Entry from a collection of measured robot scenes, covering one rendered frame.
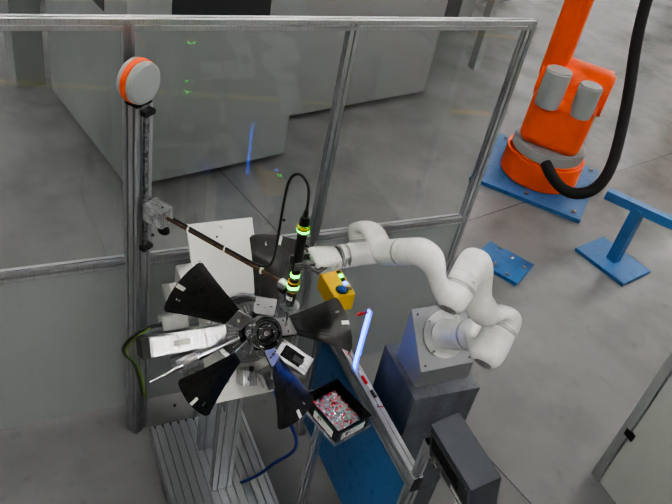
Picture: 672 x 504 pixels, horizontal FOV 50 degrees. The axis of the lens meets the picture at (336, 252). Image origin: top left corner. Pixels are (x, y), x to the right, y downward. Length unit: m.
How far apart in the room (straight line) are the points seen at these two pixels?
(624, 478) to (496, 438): 0.66
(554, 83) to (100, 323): 3.85
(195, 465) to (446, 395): 1.29
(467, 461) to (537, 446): 1.88
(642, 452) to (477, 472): 1.71
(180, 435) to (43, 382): 0.68
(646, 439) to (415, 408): 1.38
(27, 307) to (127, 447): 0.91
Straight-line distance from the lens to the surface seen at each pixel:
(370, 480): 3.17
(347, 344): 2.75
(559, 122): 6.03
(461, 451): 2.41
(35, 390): 3.69
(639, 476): 4.04
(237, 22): 2.75
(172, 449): 3.68
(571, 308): 5.22
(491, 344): 2.56
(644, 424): 3.91
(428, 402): 2.97
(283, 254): 2.65
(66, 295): 3.29
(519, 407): 4.39
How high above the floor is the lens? 3.07
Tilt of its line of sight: 38 degrees down
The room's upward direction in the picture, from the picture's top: 12 degrees clockwise
